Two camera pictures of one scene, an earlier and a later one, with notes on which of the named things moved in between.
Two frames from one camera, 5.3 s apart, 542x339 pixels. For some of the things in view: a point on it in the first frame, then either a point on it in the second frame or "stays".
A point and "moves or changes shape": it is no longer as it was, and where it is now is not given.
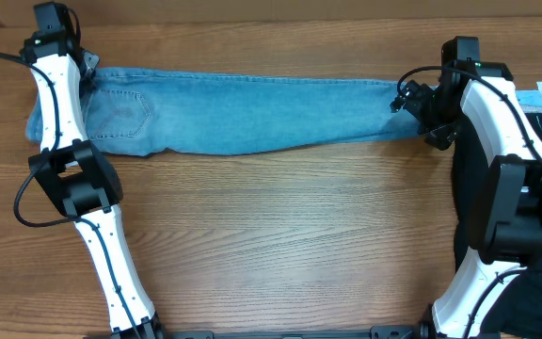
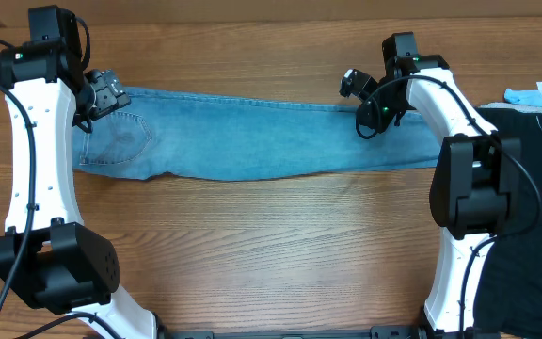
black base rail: (377, 331) stays
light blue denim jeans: (203, 112) moves or changes shape
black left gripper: (90, 60) -> (111, 93)
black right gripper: (415, 104) -> (383, 115)
